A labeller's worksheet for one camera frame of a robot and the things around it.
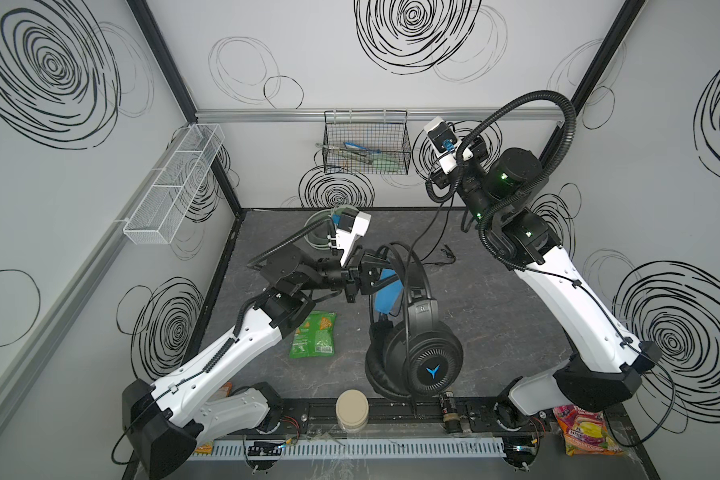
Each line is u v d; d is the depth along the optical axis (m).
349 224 0.46
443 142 0.42
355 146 0.91
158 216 0.87
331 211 1.09
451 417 0.72
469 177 0.47
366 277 0.48
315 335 0.84
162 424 0.37
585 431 0.68
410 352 0.34
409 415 0.75
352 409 0.69
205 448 0.68
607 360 0.39
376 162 0.87
